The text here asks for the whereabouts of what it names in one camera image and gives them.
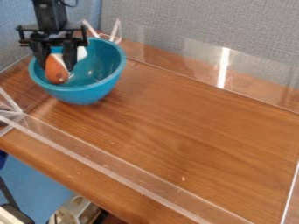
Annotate clear acrylic barrier back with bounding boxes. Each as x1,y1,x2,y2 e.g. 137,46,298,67
121,21,299,114

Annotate blue bowl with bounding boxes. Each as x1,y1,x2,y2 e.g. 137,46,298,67
28,38,127,105

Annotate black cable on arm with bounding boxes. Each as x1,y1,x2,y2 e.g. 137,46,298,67
58,0,81,9

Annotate white device under table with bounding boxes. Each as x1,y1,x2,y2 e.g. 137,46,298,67
47,194,102,224

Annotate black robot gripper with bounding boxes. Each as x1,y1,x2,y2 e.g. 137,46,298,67
16,0,89,72

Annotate brown and white toy mushroom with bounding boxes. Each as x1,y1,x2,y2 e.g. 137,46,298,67
45,52,71,85

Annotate clear acrylic barrier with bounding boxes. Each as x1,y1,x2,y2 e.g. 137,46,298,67
121,21,299,114
0,88,254,224

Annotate clear acrylic barrier front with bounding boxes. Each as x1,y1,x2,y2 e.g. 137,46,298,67
0,88,254,224

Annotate black and white chair part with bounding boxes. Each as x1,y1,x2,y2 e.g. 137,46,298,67
0,177,35,224

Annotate clear acrylic corner bracket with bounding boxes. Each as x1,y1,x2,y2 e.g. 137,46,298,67
81,17,123,46

